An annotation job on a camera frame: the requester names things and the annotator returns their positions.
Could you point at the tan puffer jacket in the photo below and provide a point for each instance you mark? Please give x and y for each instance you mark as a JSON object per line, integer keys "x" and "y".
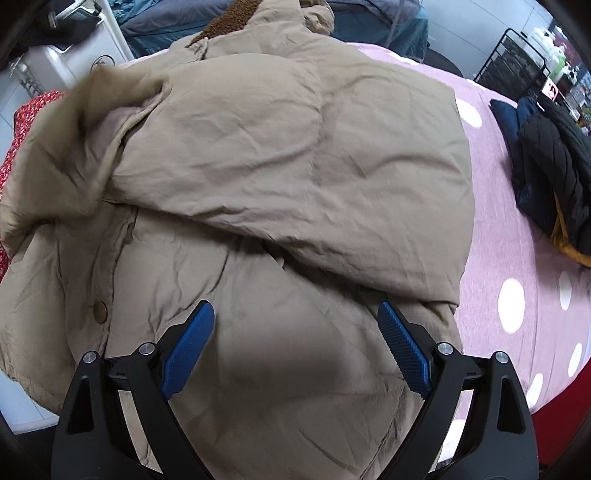
{"x": 277, "y": 161}

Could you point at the pink polka dot bed sheet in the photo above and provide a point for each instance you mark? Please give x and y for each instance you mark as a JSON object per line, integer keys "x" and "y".
{"x": 508, "y": 230}

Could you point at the grey blue massage bed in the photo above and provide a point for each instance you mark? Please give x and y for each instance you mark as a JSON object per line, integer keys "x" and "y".
{"x": 152, "y": 27}

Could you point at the red cloth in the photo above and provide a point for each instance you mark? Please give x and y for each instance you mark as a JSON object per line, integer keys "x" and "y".
{"x": 568, "y": 424}

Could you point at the red floral pillow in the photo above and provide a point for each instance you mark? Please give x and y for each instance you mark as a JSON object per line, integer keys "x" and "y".
{"x": 27, "y": 115}

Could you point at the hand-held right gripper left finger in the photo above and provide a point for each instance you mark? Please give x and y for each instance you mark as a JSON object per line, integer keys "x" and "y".
{"x": 187, "y": 355}

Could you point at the navy garment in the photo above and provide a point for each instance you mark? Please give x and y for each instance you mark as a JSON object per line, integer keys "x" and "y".
{"x": 508, "y": 115}

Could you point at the white machine with screen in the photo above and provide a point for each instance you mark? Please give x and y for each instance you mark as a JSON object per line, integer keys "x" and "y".
{"x": 69, "y": 60}

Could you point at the red white tag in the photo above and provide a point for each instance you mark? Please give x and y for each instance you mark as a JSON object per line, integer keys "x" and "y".
{"x": 550, "y": 89}

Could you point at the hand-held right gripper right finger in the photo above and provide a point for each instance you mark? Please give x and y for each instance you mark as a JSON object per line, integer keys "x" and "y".
{"x": 406, "y": 350}

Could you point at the black round stool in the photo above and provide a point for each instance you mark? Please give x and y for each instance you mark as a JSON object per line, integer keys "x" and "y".
{"x": 443, "y": 62}

